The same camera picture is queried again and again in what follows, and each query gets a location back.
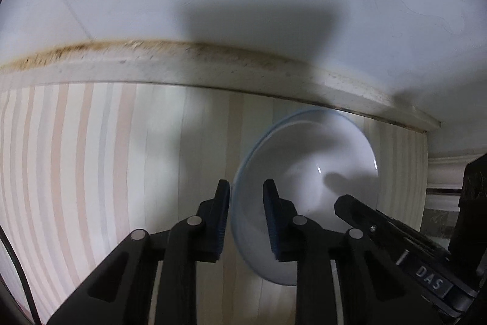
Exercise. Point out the striped counter mat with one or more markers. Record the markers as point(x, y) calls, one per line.
point(114, 157)

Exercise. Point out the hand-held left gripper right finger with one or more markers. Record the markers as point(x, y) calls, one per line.
point(271, 222)

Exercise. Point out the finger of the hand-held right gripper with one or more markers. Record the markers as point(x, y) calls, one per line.
point(365, 214)

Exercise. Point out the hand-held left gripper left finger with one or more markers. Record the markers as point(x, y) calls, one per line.
point(222, 222)

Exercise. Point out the white bowl with dark rim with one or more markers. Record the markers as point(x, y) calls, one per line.
point(327, 157)

